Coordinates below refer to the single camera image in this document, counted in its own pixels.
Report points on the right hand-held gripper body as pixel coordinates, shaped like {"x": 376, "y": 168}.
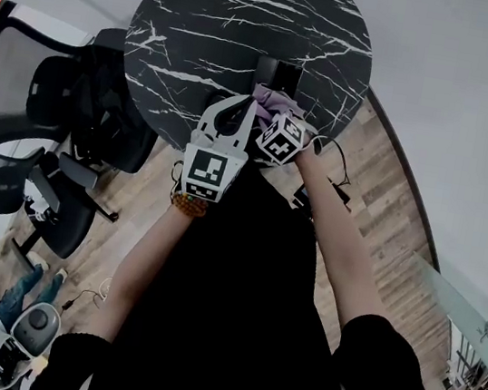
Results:
{"x": 280, "y": 140}

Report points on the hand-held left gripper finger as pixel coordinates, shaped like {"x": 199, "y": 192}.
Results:
{"x": 245, "y": 130}
{"x": 208, "y": 115}

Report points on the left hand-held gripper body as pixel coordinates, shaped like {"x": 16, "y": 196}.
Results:
{"x": 205, "y": 169}

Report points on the purple cloth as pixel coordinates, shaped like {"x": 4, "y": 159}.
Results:
{"x": 277, "y": 100}

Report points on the black rectangular device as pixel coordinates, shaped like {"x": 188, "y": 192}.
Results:
{"x": 285, "y": 77}

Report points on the person's left forearm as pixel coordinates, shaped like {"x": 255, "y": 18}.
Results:
{"x": 150, "y": 266}

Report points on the person's right forearm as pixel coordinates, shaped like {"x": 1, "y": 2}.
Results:
{"x": 337, "y": 241}

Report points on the small black screen device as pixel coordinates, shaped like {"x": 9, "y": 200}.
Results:
{"x": 299, "y": 200}

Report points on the black backpack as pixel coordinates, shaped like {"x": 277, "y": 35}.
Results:
{"x": 108, "y": 122}

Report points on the person's black clothing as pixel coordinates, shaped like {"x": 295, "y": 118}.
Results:
{"x": 227, "y": 301}

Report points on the black mesh office chair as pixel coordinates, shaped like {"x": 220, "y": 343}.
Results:
{"x": 70, "y": 221}
{"x": 8, "y": 60}

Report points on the white plastic bag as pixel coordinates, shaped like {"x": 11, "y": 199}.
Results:
{"x": 40, "y": 208}

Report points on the white and grey appliance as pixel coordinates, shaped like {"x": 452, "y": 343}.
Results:
{"x": 35, "y": 326}

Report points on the frosted glass door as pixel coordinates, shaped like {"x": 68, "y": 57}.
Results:
{"x": 453, "y": 296}

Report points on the black metal railing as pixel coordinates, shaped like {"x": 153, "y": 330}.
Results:
{"x": 466, "y": 358}

